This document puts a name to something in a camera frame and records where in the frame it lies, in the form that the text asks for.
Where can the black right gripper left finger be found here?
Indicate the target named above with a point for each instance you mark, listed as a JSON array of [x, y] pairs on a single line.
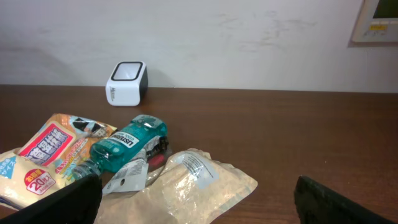
[[76, 203]]

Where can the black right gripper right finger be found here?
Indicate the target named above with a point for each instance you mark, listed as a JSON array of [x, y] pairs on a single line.
[[316, 203]]

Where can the yellow snack bag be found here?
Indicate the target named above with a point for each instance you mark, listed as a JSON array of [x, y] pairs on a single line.
[[44, 164]]

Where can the teal mouthwash bottle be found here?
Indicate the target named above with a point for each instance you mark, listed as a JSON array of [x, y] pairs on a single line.
[[111, 153]]

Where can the clear blister pack white card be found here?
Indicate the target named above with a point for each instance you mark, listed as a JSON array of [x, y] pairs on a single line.
[[133, 175]]

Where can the beige paper pouch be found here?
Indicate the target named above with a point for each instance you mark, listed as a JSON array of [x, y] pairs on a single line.
[[190, 188]]

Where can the white barcode scanner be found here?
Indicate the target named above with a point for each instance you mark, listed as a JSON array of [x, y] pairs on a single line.
[[127, 84]]

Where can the beige wall control panel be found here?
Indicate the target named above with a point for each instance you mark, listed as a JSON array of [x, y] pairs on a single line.
[[377, 22]]

